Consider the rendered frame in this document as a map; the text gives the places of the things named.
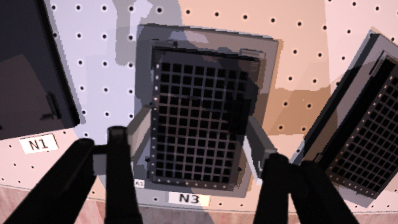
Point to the white n3 label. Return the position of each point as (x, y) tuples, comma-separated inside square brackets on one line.
[(189, 199)]

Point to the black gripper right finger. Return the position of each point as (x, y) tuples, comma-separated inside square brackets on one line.
[(319, 203)]

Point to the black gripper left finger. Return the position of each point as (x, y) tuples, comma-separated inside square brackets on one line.
[(60, 194)]

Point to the white label reading n1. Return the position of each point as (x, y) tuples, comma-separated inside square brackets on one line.
[(39, 143)]

